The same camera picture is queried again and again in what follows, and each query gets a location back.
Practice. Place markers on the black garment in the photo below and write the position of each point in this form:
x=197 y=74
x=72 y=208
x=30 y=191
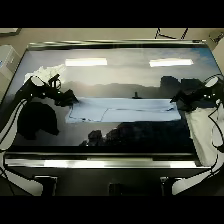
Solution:
x=36 y=120

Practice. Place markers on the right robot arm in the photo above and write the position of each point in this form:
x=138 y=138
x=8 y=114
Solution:
x=205 y=90

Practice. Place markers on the pale blue garment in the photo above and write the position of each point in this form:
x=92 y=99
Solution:
x=126 y=111

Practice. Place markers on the light green garment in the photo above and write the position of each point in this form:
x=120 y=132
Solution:
x=43 y=73

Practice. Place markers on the silver frame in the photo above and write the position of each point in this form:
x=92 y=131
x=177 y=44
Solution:
x=100 y=163

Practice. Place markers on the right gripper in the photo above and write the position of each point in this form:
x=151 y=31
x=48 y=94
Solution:
x=184 y=98

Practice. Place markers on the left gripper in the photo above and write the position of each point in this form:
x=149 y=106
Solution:
x=66 y=97

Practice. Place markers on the white garment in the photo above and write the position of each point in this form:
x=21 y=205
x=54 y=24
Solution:
x=203 y=133

